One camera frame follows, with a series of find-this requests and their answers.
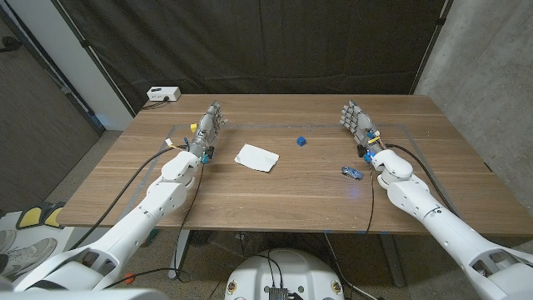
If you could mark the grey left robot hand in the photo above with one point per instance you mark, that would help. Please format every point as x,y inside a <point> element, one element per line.
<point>206,129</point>

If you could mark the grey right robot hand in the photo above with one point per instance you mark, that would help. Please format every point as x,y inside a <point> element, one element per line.
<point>360,125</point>

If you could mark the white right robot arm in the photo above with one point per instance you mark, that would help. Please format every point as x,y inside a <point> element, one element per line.
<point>441,225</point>

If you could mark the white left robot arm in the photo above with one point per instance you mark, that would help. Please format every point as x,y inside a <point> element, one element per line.
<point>137,221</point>

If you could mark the yellow block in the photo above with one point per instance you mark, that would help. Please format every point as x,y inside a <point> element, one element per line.
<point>193,127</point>

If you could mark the blue toy car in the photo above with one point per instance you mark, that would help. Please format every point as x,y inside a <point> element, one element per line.
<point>352,173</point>

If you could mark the white power strip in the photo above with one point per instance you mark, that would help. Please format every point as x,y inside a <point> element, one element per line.
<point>163,93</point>

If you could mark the blue block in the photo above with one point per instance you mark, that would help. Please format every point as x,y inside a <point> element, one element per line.
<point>301,141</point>

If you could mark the grey tape outline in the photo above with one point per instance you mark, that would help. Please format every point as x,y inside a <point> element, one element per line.
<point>270,125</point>

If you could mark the black backdrop curtain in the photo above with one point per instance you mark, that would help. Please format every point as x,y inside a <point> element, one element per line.
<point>266,41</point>

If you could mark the black round fan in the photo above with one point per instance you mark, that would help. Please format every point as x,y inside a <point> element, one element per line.
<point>201,237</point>

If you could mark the black backdrop stand pole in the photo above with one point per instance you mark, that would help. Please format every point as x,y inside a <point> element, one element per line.
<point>96,58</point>
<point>433,41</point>

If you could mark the blue and orange shoe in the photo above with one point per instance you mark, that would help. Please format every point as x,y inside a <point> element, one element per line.
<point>152,235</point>

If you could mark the grey table leg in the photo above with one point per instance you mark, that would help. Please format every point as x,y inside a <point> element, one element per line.
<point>391,258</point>
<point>180,250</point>

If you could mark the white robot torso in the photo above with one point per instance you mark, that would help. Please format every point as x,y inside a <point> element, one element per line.
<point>287,271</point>

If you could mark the orange ball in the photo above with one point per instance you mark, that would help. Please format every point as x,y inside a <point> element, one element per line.
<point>129,278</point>

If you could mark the black box on torso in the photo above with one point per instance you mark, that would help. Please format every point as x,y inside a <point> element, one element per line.
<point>279,293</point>

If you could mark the yellow and black foot pedal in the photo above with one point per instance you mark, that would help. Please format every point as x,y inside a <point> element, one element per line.
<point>31,216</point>

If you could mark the grey sneaker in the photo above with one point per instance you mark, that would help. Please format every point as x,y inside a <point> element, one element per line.
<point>6,239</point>
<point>29,254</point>

